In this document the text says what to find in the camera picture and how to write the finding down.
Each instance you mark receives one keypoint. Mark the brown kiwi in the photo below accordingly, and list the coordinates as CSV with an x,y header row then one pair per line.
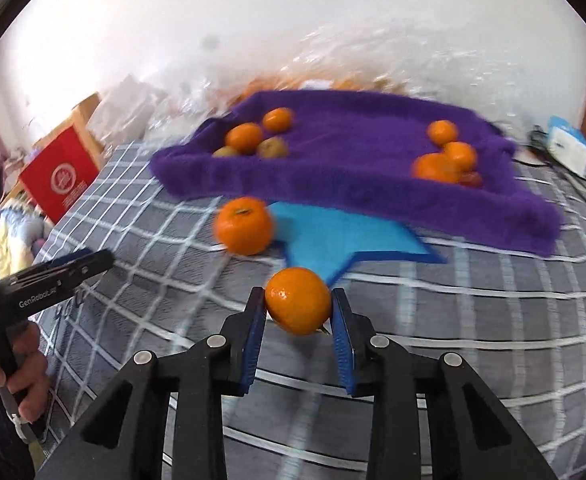
x,y
224,152
273,148

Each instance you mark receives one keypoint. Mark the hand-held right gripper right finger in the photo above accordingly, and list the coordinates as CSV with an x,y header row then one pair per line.
x,y
345,355

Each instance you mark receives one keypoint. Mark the orange mandarin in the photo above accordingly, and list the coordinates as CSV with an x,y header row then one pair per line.
x,y
442,131
277,120
245,227
298,302
243,137
433,169
462,155

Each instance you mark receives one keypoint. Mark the small red fruit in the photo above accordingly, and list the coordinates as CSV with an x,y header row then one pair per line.
x,y
472,180

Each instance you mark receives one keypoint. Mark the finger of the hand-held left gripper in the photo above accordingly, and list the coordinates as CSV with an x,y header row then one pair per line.
x,y
88,262
58,259

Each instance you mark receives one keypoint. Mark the grey checked bedsheet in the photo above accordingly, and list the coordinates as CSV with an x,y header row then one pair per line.
x,y
473,320

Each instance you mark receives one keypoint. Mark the purple fleece towel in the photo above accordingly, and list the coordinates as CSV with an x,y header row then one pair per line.
x,y
353,150

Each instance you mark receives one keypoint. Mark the blue and white charger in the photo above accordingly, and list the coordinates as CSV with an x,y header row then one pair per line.
x,y
568,145

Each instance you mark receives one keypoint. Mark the person's left hand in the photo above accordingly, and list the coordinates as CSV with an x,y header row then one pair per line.
x,y
33,375

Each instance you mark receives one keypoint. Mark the pale patterned bedding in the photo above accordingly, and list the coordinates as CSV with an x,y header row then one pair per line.
x,y
18,235

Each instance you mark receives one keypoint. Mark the red cardboard box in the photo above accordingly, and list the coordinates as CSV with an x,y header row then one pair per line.
x,y
58,175

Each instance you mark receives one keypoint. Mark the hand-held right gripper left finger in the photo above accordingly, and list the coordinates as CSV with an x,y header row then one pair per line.
x,y
250,355

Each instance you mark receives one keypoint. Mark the white plastic bag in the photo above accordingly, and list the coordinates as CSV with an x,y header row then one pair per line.
x,y
128,105

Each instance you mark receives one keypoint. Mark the wooden side table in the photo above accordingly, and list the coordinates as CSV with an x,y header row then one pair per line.
x,y
90,120

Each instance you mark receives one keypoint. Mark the blue cloth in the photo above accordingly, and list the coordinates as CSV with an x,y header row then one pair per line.
x,y
323,240

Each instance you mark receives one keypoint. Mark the large clear plastic bag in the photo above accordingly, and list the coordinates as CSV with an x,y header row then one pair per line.
x,y
373,55

